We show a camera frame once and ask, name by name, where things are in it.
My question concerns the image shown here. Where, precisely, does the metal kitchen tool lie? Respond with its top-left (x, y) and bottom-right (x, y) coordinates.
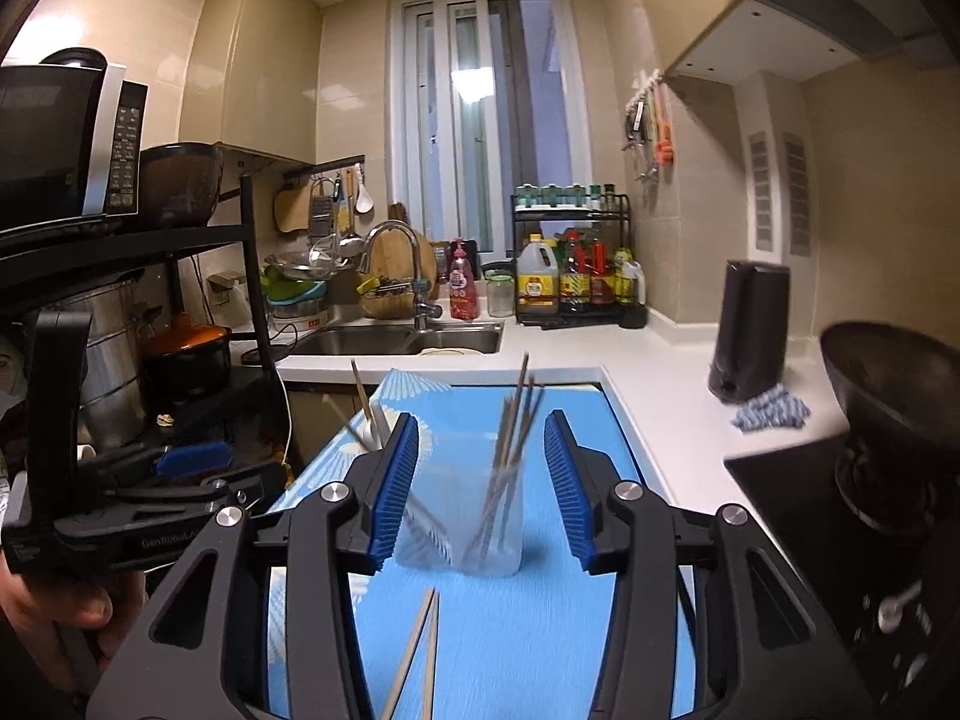
top-left (622, 101), bottom-right (661, 183)

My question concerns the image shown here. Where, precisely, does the row of green spice jars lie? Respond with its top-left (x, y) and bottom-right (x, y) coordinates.
top-left (517, 183), bottom-right (617, 211)

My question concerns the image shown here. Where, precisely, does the steel kitchen sink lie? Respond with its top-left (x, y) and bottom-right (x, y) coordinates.
top-left (287, 321), bottom-right (505, 358)

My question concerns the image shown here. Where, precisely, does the bunch of wooden chopsticks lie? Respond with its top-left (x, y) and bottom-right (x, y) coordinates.
top-left (461, 371), bottom-right (545, 572)

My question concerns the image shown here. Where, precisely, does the grey slatted wall panel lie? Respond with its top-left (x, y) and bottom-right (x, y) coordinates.
top-left (748, 131), bottom-right (774, 253)
top-left (782, 131), bottom-right (813, 257)

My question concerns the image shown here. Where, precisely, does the black pot with orange lid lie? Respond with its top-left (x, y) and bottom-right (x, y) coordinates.
top-left (142, 315), bottom-right (233, 404)

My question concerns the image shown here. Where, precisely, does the black round lid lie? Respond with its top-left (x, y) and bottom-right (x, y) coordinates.
top-left (37, 47), bottom-right (112, 74)

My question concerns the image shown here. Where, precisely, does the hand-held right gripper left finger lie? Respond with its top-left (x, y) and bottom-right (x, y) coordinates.
top-left (86, 412), bottom-right (419, 720)

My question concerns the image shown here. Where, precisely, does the white cable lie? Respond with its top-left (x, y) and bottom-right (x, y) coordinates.
top-left (271, 364), bottom-right (295, 485)

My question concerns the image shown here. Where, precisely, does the round wooden cutting board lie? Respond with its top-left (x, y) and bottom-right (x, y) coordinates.
top-left (360, 229), bottom-right (440, 320)

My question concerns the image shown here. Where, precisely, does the dark sauce bottle red cap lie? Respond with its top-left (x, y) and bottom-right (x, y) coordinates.
top-left (559, 231), bottom-right (593, 314)

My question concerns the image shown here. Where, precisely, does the light single chopstick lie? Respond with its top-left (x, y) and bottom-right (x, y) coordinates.
top-left (381, 589), bottom-right (437, 720)
top-left (350, 358), bottom-right (374, 425)
top-left (422, 591), bottom-right (442, 720)

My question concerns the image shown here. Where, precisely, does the orange kitchen tool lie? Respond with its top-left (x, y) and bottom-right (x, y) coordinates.
top-left (651, 82), bottom-right (678, 166)

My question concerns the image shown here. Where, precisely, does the dark round bowl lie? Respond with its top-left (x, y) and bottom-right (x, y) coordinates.
top-left (139, 142), bottom-right (224, 230)

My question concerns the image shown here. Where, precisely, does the blue shell print mat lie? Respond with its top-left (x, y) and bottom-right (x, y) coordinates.
top-left (266, 367), bottom-right (695, 720)

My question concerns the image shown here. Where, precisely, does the small wooden cutting board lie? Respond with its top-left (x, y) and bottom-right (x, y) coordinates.
top-left (274, 184), bottom-right (312, 235)

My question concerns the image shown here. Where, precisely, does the black glass cooktop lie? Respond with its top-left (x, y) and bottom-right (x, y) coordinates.
top-left (724, 435), bottom-right (960, 720)

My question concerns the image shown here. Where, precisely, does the large steel pot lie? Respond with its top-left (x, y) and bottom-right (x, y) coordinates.
top-left (75, 281), bottom-right (149, 451)

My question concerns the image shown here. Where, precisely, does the blue white checked cloth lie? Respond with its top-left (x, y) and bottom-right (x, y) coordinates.
top-left (731, 386), bottom-right (812, 434)

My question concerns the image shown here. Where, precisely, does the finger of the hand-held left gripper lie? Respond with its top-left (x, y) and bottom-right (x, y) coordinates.
top-left (79, 441), bottom-right (235, 492)
top-left (112, 461), bottom-right (284, 520)

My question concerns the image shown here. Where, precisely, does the steel colander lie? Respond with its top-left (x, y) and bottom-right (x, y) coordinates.
top-left (264, 247), bottom-right (350, 280)

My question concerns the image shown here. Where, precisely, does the pink dish soap bottle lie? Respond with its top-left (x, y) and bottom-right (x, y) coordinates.
top-left (448, 238), bottom-right (482, 320)

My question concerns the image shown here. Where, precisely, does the person's left hand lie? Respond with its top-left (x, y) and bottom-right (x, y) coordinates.
top-left (0, 555), bottom-right (151, 695)

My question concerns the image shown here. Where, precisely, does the green plastic basin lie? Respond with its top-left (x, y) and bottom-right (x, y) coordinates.
top-left (262, 270), bottom-right (328, 302)

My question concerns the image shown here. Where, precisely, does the black condiment rack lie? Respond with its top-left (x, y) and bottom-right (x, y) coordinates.
top-left (511, 193), bottom-right (650, 329)

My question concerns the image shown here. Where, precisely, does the silver black microwave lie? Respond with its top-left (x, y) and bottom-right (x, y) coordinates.
top-left (0, 64), bottom-right (149, 237)

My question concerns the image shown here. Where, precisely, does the yellow cooking oil bottle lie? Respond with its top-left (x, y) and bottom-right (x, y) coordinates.
top-left (516, 235), bottom-right (560, 314)

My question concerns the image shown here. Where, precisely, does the black metal shelf rack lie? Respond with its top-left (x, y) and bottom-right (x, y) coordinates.
top-left (0, 176), bottom-right (293, 481)

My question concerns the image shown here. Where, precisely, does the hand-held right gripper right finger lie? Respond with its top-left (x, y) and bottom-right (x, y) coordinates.
top-left (544, 410), bottom-right (875, 720)

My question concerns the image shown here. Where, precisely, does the yellow green condiment bottle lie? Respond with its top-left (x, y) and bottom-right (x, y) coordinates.
top-left (615, 251), bottom-right (647, 308)

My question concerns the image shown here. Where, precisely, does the clear plastic container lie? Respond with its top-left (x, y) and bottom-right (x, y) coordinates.
top-left (390, 457), bottom-right (524, 578)

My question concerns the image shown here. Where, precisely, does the black countertop appliance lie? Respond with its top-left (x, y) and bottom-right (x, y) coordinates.
top-left (709, 260), bottom-right (791, 403)

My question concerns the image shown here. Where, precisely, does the white wall socket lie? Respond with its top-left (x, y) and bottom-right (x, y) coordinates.
top-left (208, 270), bottom-right (245, 308)

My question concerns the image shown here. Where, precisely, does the white framed window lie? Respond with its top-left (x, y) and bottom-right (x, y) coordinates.
top-left (388, 0), bottom-right (595, 257)

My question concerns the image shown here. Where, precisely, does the steel kitchen faucet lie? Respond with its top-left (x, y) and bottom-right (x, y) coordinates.
top-left (358, 221), bottom-right (445, 332)

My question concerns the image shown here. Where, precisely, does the black wok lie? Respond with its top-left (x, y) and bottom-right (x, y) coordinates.
top-left (820, 321), bottom-right (960, 535)

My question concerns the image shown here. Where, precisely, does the red label sauce bottle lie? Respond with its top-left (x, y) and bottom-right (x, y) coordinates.
top-left (591, 240), bottom-right (617, 307)

